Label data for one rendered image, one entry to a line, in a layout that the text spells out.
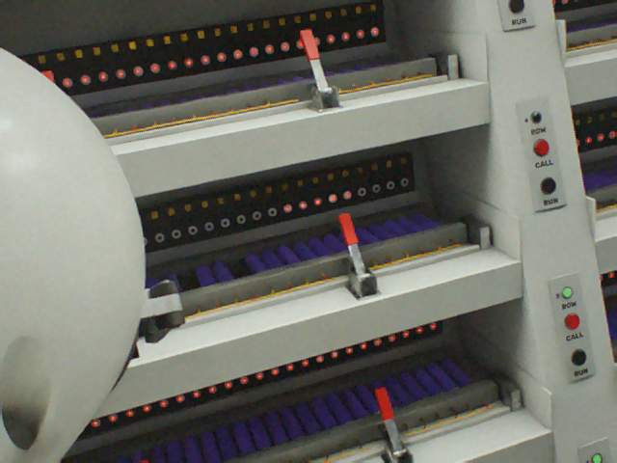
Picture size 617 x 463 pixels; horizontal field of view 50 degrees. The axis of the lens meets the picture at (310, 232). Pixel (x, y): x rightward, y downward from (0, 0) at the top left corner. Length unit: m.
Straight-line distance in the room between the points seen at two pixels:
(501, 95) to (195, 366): 0.43
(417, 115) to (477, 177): 0.13
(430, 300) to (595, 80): 0.32
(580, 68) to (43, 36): 0.63
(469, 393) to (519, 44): 0.41
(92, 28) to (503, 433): 0.68
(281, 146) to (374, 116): 0.10
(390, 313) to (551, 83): 0.31
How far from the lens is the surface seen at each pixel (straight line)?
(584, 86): 0.84
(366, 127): 0.70
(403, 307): 0.72
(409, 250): 0.79
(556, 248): 0.80
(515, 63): 0.78
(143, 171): 0.66
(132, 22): 0.88
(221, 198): 0.82
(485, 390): 0.86
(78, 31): 0.88
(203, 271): 0.79
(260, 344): 0.68
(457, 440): 0.82
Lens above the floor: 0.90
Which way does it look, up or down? 6 degrees down
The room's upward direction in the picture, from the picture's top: 12 degrees counter-clockwise
